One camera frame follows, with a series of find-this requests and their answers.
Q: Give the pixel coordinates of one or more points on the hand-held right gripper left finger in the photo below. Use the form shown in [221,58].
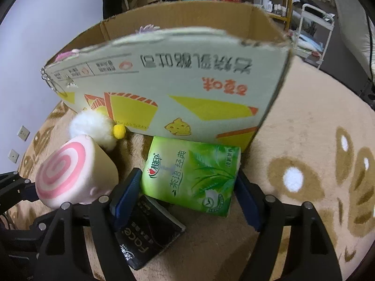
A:
[129,193]

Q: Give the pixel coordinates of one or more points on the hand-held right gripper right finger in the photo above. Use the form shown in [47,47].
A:
[246,202]

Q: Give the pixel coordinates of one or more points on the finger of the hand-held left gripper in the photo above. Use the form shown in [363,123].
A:
[26,191]
[10,177]

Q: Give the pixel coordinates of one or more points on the pink swirl roll plush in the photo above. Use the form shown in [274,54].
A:
[64,169]

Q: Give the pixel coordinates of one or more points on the green tissue pack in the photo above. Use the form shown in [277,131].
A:
[187,175]

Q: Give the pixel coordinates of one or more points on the printed cardboard box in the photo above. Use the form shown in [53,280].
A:
[205,93]

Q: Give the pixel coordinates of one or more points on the pink plush toy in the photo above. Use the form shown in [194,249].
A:
[67,55]

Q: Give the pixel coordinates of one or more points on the lilac plush toy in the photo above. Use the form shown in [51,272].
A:
[149,29]

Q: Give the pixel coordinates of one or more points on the black tissue pack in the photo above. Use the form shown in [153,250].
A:
[152,234]

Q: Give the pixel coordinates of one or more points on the white fluffy pom-pom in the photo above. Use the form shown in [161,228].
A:
[90,128]

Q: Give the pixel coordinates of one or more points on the pale blue folded cloth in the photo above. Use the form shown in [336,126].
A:
[310,44]

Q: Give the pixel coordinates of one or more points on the black coat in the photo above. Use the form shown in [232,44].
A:
[111,5]

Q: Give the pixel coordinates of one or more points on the wooden shelf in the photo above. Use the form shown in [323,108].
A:
[289,5]

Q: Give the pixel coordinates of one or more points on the group of white bottles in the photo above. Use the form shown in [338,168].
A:
[266,0]

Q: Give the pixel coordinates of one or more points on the white trolley cart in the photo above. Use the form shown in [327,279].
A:
[318,10]

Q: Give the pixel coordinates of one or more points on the cream padded chair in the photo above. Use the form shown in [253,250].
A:
[351,20]

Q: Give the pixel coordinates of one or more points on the white wall outlet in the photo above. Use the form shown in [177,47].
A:
[24,133]
[14,155]

